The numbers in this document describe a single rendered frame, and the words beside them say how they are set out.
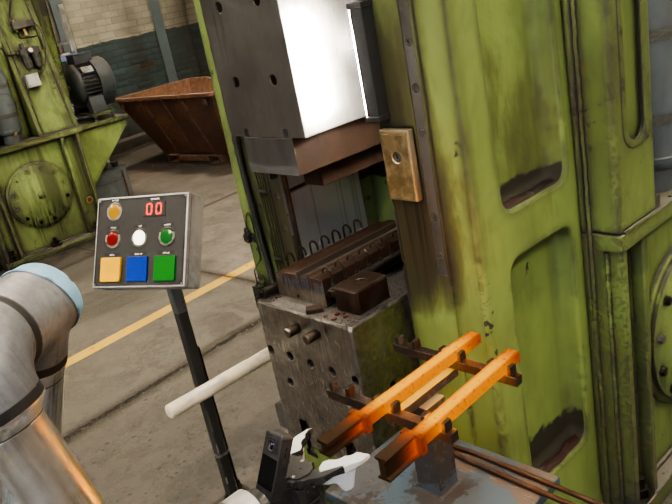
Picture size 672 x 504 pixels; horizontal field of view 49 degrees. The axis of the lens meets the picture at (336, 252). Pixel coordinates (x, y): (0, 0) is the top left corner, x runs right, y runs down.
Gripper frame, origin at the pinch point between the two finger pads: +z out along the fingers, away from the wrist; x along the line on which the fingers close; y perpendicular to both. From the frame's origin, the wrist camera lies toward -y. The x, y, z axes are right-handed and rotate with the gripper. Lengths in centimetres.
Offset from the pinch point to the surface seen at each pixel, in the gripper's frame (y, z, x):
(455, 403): -0.9, 17.9, 12.5
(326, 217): -10, 68, -73
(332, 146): -37, 53, -47
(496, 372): -0.6, 30.7, 12.6
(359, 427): 0.8, 4.9, 0.1
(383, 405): -0.7, 11.0, 0.9
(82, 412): 94, 33, -238
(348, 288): -4, 42, -39
